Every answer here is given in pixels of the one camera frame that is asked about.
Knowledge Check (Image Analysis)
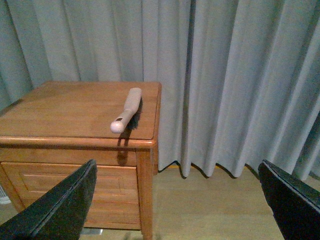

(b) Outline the white floor heater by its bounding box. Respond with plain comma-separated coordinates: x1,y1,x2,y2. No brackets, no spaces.
0,185,11,205

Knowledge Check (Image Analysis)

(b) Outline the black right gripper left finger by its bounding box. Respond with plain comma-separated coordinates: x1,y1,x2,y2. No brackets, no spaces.
0,159,97,240

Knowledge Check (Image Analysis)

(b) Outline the grey curtain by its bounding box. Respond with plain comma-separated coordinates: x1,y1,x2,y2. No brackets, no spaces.
0,0,320,180

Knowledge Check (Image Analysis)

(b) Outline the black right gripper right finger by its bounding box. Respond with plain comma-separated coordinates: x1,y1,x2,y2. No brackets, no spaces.
258,160,320,240

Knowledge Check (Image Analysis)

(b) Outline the beige hand brush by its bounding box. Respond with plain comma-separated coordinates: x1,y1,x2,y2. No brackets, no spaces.
110,87,143,134

